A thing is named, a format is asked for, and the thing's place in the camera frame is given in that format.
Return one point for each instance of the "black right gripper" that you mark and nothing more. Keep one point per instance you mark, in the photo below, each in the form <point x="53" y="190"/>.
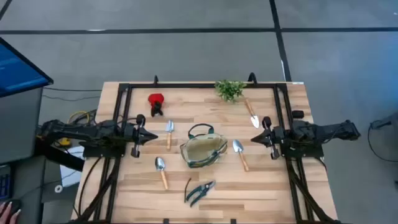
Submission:
<point x="276" y="137"/>

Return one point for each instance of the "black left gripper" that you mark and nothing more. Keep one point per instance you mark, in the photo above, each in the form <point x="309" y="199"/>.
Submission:
<point x="133" y="136"/>

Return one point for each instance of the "red black gardening glove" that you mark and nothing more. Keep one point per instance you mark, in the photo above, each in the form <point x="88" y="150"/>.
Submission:
<point x="155" y="99"/>

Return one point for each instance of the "cream green gardening bag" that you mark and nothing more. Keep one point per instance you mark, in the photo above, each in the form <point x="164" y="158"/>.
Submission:
<point x="202" y="149"/>

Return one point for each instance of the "dark green pruning shears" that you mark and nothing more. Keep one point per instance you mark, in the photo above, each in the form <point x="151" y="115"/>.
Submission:
<point x="202" y="188"/>

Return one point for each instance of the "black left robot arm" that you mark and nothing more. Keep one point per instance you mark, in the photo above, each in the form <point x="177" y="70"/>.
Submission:
<point x="77" y="132"/>

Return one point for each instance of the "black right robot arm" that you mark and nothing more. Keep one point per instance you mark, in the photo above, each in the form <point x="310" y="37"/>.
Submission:
<point x="326" y="130"/>

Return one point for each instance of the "small black block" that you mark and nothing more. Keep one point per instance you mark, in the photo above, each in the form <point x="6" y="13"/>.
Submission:
<point x="297" y="114"/>

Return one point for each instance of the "green potted plant white pot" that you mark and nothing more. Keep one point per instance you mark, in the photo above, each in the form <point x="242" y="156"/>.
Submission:
<point x="229" y="90"/>

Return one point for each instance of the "yellow clamp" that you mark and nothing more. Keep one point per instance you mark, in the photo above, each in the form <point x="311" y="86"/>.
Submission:
<point x="64" y="142"/>

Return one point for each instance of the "white paper sheet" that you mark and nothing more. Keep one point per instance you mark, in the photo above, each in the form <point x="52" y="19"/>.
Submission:
<point x="70" y="174"/>

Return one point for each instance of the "black desk leg bar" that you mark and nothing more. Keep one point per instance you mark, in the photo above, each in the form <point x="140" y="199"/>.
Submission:
<point x="59" y="157"/>

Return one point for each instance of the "white tape roll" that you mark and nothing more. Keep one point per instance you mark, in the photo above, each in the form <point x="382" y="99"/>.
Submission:
<point x="58" y="188"/>

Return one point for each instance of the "black floor stand foot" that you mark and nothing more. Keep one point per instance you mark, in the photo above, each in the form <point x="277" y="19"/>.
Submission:
<point x="385" y="122"/>

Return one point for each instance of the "grey desk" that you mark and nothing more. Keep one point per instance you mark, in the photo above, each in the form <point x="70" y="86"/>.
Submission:
<point x="28" y="186"/>

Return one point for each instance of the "monitor with blue screen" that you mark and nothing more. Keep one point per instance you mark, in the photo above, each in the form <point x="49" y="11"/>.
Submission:
<point x="18" y="71"/>

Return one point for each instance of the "black computer mouse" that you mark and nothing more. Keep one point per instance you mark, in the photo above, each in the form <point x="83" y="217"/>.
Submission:
<point x="15" y="204"/>

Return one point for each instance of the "dark keyboard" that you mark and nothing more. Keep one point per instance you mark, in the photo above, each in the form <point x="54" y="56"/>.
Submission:
<point x="4" y="183"/>

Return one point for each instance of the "person's hand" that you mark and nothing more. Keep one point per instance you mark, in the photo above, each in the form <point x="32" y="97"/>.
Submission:
<point x="6" y="214"/>

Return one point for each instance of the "black metal table frame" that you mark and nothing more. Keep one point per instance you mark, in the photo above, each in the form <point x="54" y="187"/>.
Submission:
<point x="202" y="85"/>

